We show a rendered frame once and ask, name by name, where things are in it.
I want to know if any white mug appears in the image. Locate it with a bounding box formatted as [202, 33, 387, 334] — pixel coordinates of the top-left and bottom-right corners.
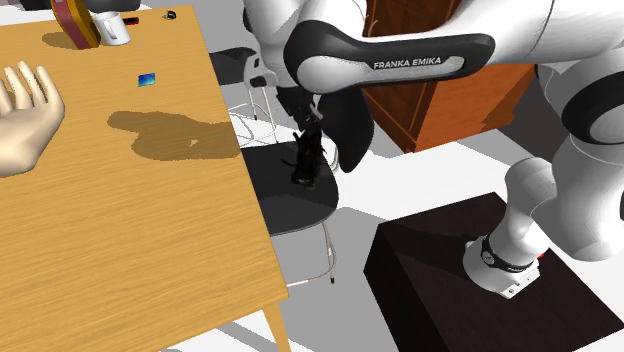
[91, 11, 132, 48]

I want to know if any black chair with wire legs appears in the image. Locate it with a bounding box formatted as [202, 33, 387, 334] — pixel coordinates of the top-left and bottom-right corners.
[208, 46, 280, 147]
[240, 87, 376, 287]

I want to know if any red and yellow curved object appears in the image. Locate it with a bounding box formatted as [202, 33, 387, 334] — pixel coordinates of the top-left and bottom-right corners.
[50, 0, 103, 51]

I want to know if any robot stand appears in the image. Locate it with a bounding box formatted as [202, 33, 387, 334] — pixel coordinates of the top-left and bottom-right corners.
[362, 191, 624, 352]

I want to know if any beige hand sculpture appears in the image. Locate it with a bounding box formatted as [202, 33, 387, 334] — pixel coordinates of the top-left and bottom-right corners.
[0, 60, 67, 180]

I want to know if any brown wooden cabinet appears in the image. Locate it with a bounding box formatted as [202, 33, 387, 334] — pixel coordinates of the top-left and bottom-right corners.
[362, 0, 538, 155]

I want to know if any wooden table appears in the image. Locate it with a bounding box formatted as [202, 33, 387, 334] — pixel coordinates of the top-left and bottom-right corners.
[0, 4, 294, 352]

